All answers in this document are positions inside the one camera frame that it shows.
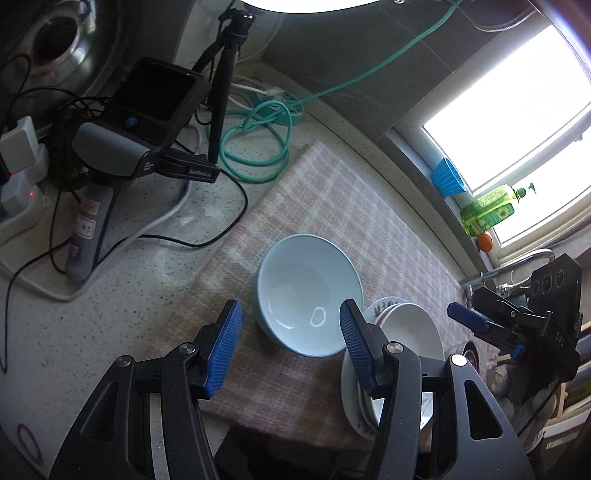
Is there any white rag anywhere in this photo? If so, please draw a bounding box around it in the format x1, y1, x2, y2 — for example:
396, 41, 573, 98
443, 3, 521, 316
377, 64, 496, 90
487, 363, 558, 441

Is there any black cable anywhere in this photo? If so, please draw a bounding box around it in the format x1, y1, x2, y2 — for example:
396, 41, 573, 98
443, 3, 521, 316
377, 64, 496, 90
0, 52, 250, 375

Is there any white power adapter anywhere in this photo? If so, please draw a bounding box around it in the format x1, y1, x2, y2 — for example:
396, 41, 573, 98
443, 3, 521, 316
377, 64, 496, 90
1, 116, 39, 175

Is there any chrome kitchen faucet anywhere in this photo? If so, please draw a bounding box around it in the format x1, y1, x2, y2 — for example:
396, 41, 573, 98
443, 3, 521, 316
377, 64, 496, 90
459, 248, 556, 294

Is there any steel pot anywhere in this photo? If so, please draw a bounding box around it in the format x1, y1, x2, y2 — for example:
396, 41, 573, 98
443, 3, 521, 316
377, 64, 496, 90
1, 1, 139, 93

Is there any white power strip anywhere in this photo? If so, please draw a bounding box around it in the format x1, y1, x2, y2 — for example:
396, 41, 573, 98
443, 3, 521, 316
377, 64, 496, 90
1, 144, 48, 245

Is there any blue fluted plastic cup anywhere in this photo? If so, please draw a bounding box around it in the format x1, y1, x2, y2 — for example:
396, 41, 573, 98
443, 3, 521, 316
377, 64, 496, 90
431, 158, 467, 198

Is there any black tripod stand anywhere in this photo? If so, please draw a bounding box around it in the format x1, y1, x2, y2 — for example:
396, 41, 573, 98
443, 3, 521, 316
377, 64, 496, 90
192, 2, 256, 164

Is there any white cable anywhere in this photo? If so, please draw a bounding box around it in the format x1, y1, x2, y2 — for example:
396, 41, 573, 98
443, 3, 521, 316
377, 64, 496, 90
0, 124, 205, 303

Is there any light blue ceramic bowl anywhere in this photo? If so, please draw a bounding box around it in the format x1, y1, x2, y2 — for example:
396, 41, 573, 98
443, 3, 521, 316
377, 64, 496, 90
252, 234, 365, 358

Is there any teal green cable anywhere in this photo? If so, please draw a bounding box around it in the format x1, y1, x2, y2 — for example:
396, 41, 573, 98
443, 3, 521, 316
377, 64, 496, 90
217, 0, 463, 184

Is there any pink checked cloth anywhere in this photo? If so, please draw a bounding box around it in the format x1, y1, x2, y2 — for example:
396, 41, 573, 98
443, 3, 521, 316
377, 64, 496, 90
145, 143, 471, 450

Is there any black phone on mount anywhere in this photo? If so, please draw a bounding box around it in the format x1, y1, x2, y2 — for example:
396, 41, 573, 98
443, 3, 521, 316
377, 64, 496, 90
99, 56, 211, 150

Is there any white ceramic bowl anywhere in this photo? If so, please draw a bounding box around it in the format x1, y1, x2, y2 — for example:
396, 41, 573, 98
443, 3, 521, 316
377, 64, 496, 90
377, 303, 445, 360

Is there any green dish soap bottle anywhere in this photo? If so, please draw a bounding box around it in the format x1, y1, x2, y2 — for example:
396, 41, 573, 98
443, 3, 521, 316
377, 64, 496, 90
460, 183, 536, 237

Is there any orange fruit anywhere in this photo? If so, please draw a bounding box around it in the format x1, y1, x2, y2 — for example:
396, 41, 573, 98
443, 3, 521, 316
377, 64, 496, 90
476, 232, 494, 253

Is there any grey device with handle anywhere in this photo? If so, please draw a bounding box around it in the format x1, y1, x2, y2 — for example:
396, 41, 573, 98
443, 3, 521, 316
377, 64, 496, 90
64, 121, 221, 282

